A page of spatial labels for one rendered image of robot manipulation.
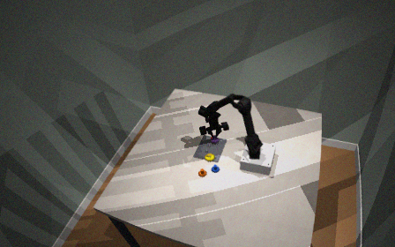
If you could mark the yellow gear with black stripe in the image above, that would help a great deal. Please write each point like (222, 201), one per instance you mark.
(207, 158)

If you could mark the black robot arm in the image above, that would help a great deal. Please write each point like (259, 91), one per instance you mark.
(244, 106)

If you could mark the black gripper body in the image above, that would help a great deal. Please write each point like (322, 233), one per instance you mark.
(214, 126)

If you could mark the brown gear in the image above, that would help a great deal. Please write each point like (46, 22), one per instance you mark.
(202, 173)

